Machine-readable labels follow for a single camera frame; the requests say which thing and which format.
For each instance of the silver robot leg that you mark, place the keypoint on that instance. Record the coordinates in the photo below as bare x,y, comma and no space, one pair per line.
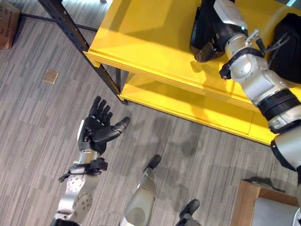
189,212
141,200

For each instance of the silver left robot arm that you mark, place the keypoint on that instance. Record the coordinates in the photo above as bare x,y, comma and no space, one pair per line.
77,188

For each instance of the yellow shelf board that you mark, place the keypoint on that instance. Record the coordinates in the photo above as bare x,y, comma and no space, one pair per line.
150,35
188,103

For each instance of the black metal shelf frame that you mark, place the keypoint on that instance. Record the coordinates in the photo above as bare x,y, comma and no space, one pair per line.
70,30

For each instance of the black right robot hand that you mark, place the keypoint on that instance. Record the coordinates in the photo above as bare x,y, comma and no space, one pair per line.
227,21

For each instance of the brass floor outlet plate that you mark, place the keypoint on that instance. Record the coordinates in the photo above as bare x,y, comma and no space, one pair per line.
50,76

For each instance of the silver left robot leg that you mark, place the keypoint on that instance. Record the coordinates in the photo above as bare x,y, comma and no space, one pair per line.
141,200

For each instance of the silver right robot leg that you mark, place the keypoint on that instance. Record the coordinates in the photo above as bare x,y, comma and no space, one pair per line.
189,212

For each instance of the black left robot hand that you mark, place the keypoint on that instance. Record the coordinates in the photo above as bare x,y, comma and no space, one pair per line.
98,135

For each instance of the grey plastic box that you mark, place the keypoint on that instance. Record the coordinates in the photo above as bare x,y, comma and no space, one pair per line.
275,213

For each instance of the brown cardboard box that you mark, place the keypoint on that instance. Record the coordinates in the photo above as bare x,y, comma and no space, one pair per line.
7,23

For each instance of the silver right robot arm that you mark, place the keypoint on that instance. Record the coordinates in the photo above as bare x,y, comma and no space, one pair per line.
263,77

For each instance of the wooden table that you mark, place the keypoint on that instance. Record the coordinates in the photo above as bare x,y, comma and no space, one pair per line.
245,202

